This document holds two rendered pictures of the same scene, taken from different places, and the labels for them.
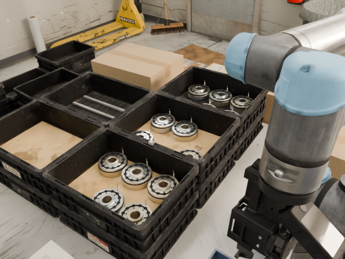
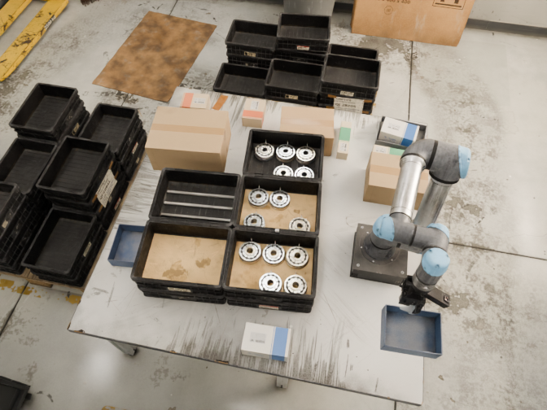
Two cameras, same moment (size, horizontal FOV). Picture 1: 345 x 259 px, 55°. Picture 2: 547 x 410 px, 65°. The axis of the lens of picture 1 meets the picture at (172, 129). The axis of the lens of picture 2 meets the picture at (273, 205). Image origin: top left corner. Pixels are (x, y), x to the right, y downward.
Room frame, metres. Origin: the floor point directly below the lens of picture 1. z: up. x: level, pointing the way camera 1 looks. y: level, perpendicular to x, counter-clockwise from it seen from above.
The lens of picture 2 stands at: (0.09, 0.55, 2.65)
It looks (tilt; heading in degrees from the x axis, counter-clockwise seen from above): 59 degrees down; 330
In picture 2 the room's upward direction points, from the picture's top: straight up
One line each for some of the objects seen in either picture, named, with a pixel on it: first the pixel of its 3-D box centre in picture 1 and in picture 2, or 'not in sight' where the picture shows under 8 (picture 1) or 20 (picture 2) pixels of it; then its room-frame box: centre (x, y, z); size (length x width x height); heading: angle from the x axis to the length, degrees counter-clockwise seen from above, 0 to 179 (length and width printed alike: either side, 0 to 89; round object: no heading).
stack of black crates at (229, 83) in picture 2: not in sight; (242, 89); (2.41, -0.51, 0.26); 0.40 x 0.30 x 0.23; 49
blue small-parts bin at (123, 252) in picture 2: not in sight; (129, 246); (1.26, 0.70, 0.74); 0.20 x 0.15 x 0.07; 145
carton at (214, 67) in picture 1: (215, 76); (254, 113); (1.73, -0.26, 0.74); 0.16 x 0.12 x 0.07; 142
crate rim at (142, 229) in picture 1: (120, 171); (272, 262); (0.76, 0.17, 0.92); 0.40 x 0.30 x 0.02; 54
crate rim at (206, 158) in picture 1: (174, 124); (278, 204); (1.00, -0.01, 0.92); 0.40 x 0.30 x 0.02; 54
